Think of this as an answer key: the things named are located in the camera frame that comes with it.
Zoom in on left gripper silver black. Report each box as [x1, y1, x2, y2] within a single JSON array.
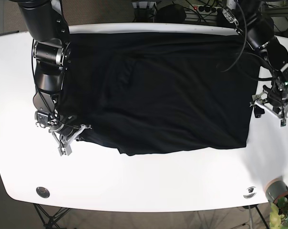
[[250, 89, 288, 127]]

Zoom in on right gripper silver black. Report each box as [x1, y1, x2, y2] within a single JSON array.
[[49, 124, 92, 156]]

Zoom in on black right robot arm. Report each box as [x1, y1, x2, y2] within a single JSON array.
[[17, 0, 91, 156]]

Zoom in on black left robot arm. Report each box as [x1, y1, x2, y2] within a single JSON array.
[[222, 0, 288, 127]]

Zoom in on left silver table grommet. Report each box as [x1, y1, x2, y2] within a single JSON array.
[[36, 187, 50, 198]]

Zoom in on silver table grommet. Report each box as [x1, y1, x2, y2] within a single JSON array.
[[243, 187, 257, 199], [36, 187, 50, 198]]

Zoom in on grey plant pot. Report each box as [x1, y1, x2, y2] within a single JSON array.
[[264, 178, 288, 204]]

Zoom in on right silver table grommet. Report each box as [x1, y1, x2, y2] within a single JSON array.
[[243, 187, 257, 199]]

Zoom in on black folding table legs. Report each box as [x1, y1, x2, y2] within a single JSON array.
[[33, 204, 71, 229]]

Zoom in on green potted plant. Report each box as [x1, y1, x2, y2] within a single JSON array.
[[269, 197, 288, 229]]

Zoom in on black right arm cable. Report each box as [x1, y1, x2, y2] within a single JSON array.
[[31, 38, 78, 129]]

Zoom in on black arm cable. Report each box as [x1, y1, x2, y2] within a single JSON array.
[[31, 38, 78, 129], [216, 0, 278, 82]]

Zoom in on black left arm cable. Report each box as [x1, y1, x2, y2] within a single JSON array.
[[216, 0, 278, 82]]

